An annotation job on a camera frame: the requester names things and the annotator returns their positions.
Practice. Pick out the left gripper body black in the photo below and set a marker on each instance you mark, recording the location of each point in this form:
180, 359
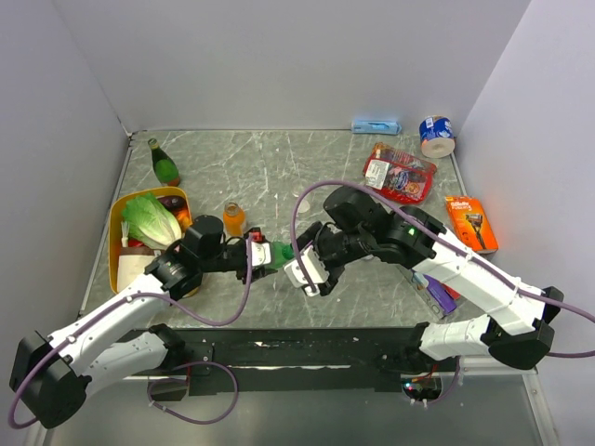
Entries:
227, 257

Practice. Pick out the orange razor package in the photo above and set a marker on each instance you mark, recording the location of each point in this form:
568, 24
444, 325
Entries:
470, 224

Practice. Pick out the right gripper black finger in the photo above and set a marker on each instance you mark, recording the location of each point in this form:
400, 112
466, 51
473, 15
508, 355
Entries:
324, 283
307, 238

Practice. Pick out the red flat box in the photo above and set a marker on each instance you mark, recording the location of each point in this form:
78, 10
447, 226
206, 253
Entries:
454, 294

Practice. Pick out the aluminium frame rail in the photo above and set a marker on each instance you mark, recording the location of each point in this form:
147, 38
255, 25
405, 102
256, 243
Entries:
473, 365

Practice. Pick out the red snack bag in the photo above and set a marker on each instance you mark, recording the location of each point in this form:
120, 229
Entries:
398, 175

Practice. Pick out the toilet paper roll blue wrap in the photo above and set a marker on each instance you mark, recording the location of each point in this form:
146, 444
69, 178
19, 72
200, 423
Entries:
437, 137

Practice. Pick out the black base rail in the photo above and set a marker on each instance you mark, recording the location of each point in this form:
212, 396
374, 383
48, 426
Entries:
217, 360

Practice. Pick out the green plastic bottle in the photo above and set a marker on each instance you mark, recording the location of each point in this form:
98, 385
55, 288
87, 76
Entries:
281, 253

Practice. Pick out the green lettuce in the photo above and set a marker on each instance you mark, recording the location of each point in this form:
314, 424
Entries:
150, 223

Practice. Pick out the blue tissue pack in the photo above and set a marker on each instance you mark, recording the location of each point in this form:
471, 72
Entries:
375, 127

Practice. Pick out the purple chocolate bar box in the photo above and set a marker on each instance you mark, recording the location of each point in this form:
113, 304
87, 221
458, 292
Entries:
432, 293

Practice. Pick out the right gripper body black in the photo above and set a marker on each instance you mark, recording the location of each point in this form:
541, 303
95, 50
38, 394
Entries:
338, 248

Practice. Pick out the orange juice bottle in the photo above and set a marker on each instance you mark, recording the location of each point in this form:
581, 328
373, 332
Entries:
234, 219

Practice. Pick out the yellow plastic basket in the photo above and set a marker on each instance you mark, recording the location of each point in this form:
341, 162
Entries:
115, 233

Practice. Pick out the dark green glass bottle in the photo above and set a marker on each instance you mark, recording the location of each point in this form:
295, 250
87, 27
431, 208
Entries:
163, 166

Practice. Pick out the purple eggplant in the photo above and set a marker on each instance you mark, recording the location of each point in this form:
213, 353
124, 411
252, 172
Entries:
172, 202

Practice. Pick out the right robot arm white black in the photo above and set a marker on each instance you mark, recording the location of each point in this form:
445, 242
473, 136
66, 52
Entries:
514, 327

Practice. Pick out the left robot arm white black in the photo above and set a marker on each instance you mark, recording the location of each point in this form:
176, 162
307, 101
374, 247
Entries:
51, 373

